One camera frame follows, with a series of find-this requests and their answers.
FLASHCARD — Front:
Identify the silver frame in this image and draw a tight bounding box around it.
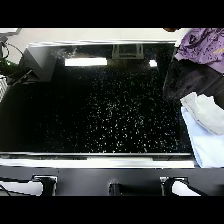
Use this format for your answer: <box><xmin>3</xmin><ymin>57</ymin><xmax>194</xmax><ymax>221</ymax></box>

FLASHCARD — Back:
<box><xmin>0</xmin><ymin>151</ymin><xmax>224</xmax><ymax>197</ymax></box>

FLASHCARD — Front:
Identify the black garment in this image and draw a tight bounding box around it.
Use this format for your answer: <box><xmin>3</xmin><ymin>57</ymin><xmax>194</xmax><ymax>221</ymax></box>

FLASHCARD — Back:
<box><xmin>162</xmin><ymin>54</ymin><xmax>224</xmax><ymax>109</ymax></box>

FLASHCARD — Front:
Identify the purple printed garment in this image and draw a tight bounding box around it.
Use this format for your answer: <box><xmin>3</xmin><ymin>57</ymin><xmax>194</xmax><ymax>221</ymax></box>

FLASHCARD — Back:
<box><xmin>173</xmin><ymin>28</ymin><xmax>224</xmax><ymax>74</ymax></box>

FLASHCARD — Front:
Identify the black cable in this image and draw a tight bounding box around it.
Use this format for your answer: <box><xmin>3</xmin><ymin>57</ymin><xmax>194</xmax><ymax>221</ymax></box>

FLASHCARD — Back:
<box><xmin>0</xmin><ymin>40</ymin><xmax>25</xmax><ymax>69</ymax></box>

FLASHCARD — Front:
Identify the light blue garment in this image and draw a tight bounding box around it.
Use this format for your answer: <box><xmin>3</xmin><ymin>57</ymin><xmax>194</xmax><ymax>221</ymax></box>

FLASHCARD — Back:
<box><xmin>180</xmin><ymin>106</ymin><xmax>224</xmax><ymax>169</ymax></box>

